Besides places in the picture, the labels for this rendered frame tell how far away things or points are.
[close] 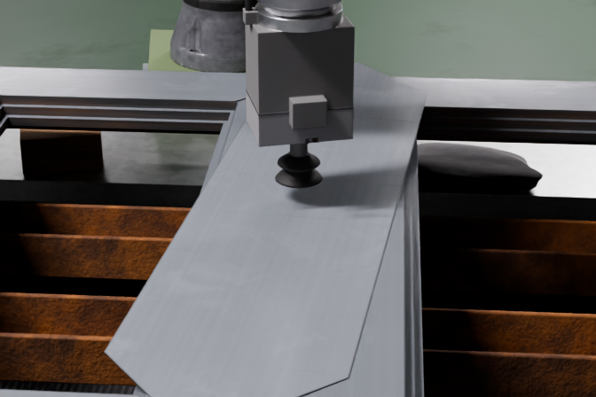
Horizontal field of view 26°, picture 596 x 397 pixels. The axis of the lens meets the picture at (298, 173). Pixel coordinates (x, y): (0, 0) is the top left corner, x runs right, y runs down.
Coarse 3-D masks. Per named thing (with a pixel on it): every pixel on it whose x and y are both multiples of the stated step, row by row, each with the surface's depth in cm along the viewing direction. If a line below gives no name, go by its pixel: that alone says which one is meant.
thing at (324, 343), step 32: (128, 320) 98; (160, 320) 98; (192, 320) 98; (224, 320) 98; (256, 320) 98; (288, 320) 98; (320, 320) 98; (352, 320) 98; (128, 352) 94; (160, 352) 94; (192, 352) 94; (224, 352) 94; (256, 352) 94; (288, 352) 94; (320, 352) 94; (352, 352) 94
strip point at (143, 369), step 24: (120, 360) 93; (144, 360) 93; (168, 360) 93; (192, 360) 93; (144, 384) 90; (168, 384) 90; (192, 384) 90; (216, 384) 90; (240, 384) 90; (264, 384) 90; (288, 384) 90; (312, 384) 90
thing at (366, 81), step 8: (360, 72) 148; (368, 72) 148; (360, 80) 145; (368, 80) 145; (376, 80) 145; (384, 80) 145; (392, 80) 145; (360, 88) 143; (368, 88) 143; (376, 88) 143; (384, 88) 143; (392, 88) 143; (400, 88) 143; (408, 88) 143
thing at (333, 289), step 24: (168, 264) 106; (192, 264) 106; (216, 264) 106; (240, 264) 106; (264, 264) 106; (288, 264) 106; (312, 264) 106; (336, 264) 106; (144, 288) 102; (168, 288) 102; (192, 288) 102; (216, 288) 102; (240, 288) 102; (264, 288) 102; (288, 288) 102; (312, 288) 102; (336, 288) 102; (360, 288) 102; (312, 312) 99; (336, 312) 99; (360, 312) 99
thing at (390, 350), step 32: (0, 96) 142; (0, 128) 138; (160, 128) 140; (192, 128) 140; (224, 128) 138; (448, 128) 138; (480, 128) 138; (512, 128) 138; (544, 128) 138; (576, 128) 137; (416, 160) 130; (416, 192) 123; (416, 224) 117; (384, 256) 107; (416, 256) 112; (384, 288) 103; (416, 288) 106; (384, 320) 98; (416, 320) 102; (384, 352) 94; (416, 352) 98; (352, 384) 90; (384, 384) 90; (416, 384) 94
